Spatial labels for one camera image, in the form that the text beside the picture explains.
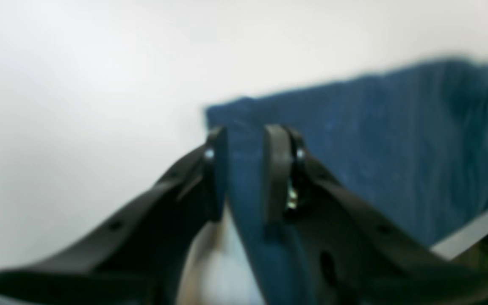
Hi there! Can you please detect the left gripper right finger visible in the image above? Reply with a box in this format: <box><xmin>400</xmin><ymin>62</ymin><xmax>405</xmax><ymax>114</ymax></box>
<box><xmin>263</xmin><ymin>124</ymin><xmax>488</xmax><ymax>305</ymax></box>

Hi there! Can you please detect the dark blue t-shirt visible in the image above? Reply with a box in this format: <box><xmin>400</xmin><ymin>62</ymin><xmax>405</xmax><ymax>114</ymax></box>
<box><xmin>205</xmin><ymin>58</ymin><xmax>488</xmax><ymax>305</ymax></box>

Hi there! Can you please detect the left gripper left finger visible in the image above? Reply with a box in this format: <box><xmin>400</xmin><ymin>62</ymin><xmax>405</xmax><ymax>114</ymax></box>
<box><xmin>0</xmin><ymin>127</ymin><xmax>228</xmax><ymax>305</ymax></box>

